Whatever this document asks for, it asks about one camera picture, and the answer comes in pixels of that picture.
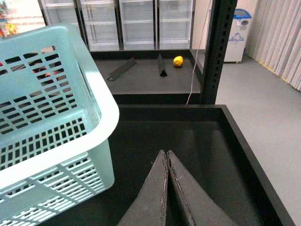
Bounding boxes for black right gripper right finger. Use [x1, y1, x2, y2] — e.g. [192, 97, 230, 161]
[167, 150, 235, 226]

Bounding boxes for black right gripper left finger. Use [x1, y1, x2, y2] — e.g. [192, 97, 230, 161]
[118, 150, 168, 226]

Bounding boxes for light blue plastic basket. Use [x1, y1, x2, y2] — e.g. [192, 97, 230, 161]
[0, 23, 119, 226]

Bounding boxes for flat black divider strip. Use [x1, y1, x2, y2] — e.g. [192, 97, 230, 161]
[107, 58, 136, 81]

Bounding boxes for black triangular divider wedge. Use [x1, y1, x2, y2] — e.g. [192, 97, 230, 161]
[157, 54, 167, 77]

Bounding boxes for yellow lemon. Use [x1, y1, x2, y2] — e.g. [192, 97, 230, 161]
[173, 56, 183, 68]

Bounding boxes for orange red tomato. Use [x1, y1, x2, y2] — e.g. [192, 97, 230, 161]
[33, 66, 59, 80]

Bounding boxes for beige vertical blinds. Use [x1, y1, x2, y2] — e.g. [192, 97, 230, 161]
[246, 0, 301, 91]

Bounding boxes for glass door display fridge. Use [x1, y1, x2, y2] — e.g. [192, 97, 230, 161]
[39, 0, 195, 52]

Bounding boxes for white blue chest freezer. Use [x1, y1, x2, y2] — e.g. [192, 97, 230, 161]
[224, 8, 252, 63]

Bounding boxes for thin pink cable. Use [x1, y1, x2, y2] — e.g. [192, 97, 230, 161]
[186, 9, 212, 105]

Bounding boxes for dark metal shelf post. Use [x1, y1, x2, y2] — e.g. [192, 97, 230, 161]
[200, 0, 238, 105]

